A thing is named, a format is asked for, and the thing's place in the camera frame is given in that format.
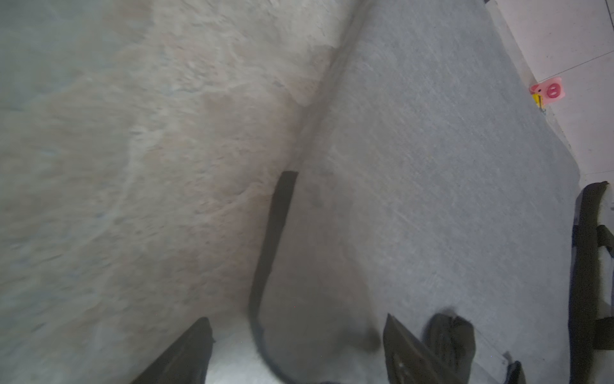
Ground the grey laptop bag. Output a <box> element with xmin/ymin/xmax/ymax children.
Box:
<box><xmin>568</xmin><ymin>181</ymin><xmax>613</xmax><ymax>383</ymax></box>
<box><xmin>258</xmin><ymin>1</ymin><xmax>579</xmax><ymax>383</ymax></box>

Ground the small yellow blue toy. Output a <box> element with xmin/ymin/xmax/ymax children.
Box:
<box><xmin>532</xmin><ymin>94</ymin><xmax>546</xmax><ymax>112</ymax></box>

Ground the small pink object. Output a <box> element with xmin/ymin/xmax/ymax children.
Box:
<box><xmin>529</xmin><ymin>77</ymin><xmax>565</xmax><ymax>106</ymax></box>

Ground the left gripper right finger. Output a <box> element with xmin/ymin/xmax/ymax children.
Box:
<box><xmin>383</xmin><ymin>314</ymin><xmax>462</xmax><ymax>384</ymax></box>

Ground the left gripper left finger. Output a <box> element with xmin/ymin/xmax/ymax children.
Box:
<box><xmin>132</xmin><ymin>317</ymin><xmax>214</xmax><ymax>384</ymax></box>

